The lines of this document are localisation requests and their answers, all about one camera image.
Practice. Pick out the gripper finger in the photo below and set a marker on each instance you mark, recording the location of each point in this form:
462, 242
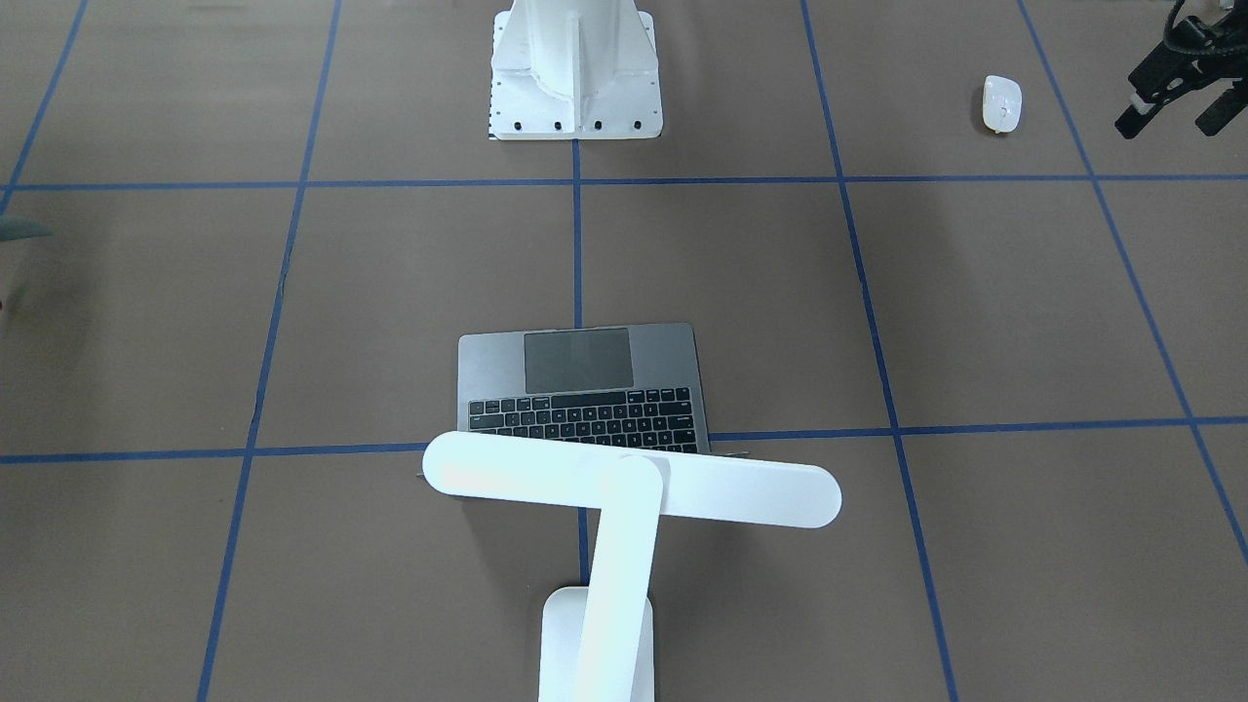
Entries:
1222, 110
1141, 109

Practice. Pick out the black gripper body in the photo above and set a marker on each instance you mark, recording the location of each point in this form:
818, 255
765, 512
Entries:
1173, 82

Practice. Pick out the grey laptop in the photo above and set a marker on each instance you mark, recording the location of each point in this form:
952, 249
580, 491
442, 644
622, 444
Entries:
630, 386

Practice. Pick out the white computer mouse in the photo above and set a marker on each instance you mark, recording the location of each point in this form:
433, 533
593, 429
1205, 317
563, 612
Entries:
1002, 104

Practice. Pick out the white desk lamp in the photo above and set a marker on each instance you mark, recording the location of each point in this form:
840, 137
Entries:
597, 640

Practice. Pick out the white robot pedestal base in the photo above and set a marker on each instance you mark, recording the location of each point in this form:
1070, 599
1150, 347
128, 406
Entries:
574, 70

